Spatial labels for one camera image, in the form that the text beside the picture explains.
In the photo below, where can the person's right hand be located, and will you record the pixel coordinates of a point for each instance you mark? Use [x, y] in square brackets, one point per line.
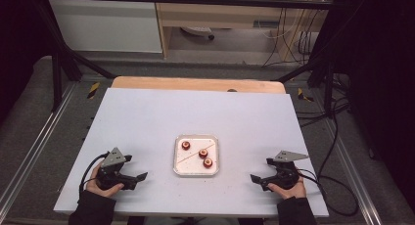
[292, 193]

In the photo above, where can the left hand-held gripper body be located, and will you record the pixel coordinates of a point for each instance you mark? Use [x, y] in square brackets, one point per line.
[111, 174]

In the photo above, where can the black metal frame bar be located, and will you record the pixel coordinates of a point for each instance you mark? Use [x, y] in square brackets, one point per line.
[195, 0]

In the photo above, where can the yellow black tape marker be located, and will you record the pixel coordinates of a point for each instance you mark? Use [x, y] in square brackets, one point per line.
[93, 90]
[304, 95]

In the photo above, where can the thin wooden skewer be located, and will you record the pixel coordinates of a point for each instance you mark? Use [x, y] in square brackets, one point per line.
[189, 156]

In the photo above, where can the black curtain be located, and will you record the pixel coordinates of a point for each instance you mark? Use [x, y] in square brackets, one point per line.
[381, 88]
[16, 39]

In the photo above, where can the white square tray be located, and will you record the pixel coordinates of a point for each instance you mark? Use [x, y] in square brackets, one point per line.
[192, 168]

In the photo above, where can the white chair base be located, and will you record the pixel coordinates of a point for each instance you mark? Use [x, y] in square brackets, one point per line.
[197, 30]

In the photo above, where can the wooden desk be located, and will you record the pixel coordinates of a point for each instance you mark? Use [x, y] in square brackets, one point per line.
[221, 16]

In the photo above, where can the person's left hand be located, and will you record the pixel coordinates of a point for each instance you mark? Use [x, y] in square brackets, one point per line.
[98, 189]

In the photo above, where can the red bearing part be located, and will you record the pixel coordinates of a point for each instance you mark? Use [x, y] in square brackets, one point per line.
[203, 153]
[185, 145]
[207, 162]

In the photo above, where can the red bearing part top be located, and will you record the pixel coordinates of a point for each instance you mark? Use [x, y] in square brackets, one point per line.
[185, 145]

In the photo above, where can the black metal stand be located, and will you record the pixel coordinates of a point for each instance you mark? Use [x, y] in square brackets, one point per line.
[328, 84]
[57, 78]

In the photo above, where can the aluminium floor rail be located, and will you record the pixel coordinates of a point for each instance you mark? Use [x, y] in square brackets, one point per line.
[36, 143]
[355, 179]

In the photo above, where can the white cabinet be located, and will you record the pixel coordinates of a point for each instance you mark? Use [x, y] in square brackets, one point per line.
[104, 26]

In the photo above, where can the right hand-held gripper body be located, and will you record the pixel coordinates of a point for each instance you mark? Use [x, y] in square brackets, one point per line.
[285, 174]

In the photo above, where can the wooden table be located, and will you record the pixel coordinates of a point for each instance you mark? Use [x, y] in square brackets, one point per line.
[195, 84]

